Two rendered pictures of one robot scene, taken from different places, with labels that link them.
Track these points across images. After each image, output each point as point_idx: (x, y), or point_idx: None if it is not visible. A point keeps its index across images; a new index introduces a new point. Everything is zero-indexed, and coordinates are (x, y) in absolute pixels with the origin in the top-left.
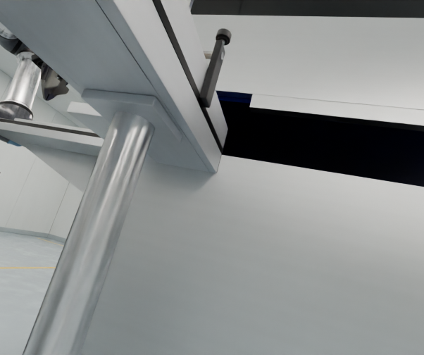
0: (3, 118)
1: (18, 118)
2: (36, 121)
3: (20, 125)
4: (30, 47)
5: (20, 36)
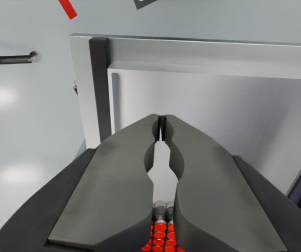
0: (90, 56)
1: (108, 80)
2: (111, 130)
3: (83, 125)
4: None
5: None
